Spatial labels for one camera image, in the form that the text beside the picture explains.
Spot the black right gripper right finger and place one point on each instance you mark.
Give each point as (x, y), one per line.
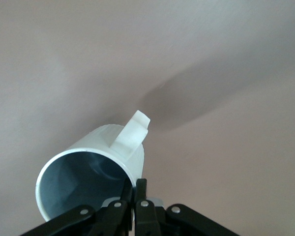
(147, 221)

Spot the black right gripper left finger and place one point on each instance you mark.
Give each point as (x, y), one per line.
(108, 221)

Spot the white ribbed mug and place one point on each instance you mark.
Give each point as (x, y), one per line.
(127, 145)

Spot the brown table cover mat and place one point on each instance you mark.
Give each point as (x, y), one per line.
(64, 61)

